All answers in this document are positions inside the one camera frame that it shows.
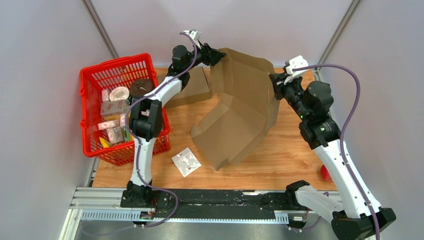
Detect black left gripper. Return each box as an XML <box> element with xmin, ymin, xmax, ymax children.
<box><xmin>183</xmin><ymin>41</ymin><xmax>226</xmax><ymax>72</ymax></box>

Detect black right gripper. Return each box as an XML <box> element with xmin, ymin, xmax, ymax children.
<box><xmin>269</xmin><ymin>72</ymin><xmax>309</xmax><ymax>121</ymax></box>

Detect brown cardboard box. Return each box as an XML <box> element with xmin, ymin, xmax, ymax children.
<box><xmin>164</xmin><ymin>66</ymin><xmax>212</xmax><ymax>109</ymax></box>

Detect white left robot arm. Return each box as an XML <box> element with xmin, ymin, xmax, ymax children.
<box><xmin>124</xmin><ymin>43</ymin><xmax>226</xmax><ymax>208</ymax></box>

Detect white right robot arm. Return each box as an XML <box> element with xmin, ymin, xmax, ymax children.
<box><xmin>269</xmin><ymin>73</ymin><xmax>396</xmax><ymax>240</ymax></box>

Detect brown round cake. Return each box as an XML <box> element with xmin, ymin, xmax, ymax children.
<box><xmin>129</xmin><ymin>78</ymin><xmax>155</xmax><ymax>99</ymax></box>

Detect red apple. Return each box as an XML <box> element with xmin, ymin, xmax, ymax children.
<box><xmin>319</xmin><ymin>165</ymin><xmax>333</xmax><ymax>183</ymax></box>

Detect pink white tape roll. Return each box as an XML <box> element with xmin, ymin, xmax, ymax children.
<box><xmin>109</xmin><ymin>86</ymin><xmax>130</xmax><ymax>102</ymax></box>

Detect red plastic basket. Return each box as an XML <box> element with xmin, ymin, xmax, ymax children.
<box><xmin>80</xmin><ymin>53</ymin><xmax>158</xmax><ymax>166</ymax></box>

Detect clear plastic bag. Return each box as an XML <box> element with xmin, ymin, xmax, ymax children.
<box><xmin>171</xmin><ymin>147</ymin><xmax>202</xmax><ymax>178</ymax></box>

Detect pink white carton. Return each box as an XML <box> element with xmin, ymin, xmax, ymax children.
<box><xmin>100</xmin><ymin>100</ymin><xmax>128</xmax><ymax>120</ymax></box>

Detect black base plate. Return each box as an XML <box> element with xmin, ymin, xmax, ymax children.
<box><xmin>119</xmin><ymin>188</ymin><xmax>319</xmax><ymax>220</ymax></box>

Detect aluminium front rail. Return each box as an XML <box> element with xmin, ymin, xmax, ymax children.
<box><xmin>70</xmin><ymin>187</ymin><xmax>341</xmax><ymax>224</ymax></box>

